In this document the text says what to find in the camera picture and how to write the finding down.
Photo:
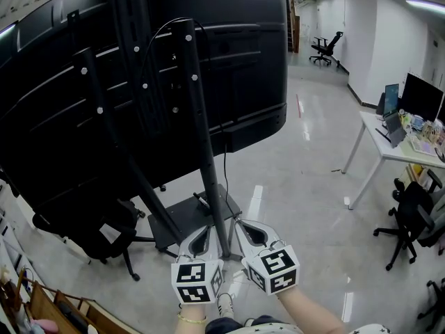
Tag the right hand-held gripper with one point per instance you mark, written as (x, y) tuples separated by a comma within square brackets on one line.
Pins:
[(274, 268)]

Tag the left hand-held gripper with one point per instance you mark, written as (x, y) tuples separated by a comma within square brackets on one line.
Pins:
[(194, 280)]

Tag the black screen stand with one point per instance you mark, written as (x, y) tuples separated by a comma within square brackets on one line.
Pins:
[(194, 117)]

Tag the person's left forearm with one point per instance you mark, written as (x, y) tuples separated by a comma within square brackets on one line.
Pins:
[(192, 311)]

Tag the person's right forearm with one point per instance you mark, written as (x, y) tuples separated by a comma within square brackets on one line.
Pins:
[(306, 308)]

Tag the large black screen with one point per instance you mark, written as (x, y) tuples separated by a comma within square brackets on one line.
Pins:
[(243, 82)]

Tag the white sneaker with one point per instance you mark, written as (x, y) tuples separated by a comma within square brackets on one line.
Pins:
[(225, 304)]

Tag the dark jeans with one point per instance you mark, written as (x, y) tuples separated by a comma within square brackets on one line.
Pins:
[(222, 325)]

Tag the star patterned shirt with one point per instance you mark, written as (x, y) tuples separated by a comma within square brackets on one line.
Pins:
[(278, 329)]

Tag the black marker pen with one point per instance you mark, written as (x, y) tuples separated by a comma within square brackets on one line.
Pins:
[(201, 200)]

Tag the black mesh office chair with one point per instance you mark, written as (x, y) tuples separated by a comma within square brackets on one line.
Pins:
[(104, 231)]

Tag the black and grey office chair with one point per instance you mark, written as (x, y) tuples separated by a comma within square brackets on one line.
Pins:
[(413, 214)]

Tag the wooden shelf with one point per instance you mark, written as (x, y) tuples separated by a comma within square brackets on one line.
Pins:
[(45, 308)]

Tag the pink soft item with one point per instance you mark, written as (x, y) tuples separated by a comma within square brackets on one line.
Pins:
[(43, 325)]

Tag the white desk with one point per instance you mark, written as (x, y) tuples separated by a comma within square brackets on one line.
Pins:
[(386, 148)]

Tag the cardboard box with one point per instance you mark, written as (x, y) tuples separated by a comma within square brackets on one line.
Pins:
[(415, 176)]

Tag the grey laptop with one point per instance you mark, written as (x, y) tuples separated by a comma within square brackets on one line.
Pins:
[(396, 129)]

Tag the white keyboard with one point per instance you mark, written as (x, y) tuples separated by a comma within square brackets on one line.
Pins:
[(422, 146)]

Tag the black computer monitor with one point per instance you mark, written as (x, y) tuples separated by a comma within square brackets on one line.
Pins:
[(420, 97)]

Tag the black office chair with headrest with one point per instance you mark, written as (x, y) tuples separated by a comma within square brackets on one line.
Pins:
[(325, 49)]

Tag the wooden frames stack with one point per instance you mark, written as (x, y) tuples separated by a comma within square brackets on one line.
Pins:
[(295, 26)]

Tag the long ceiling light tube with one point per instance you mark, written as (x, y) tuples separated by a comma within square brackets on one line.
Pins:
[(7, 29), (426, 3)]

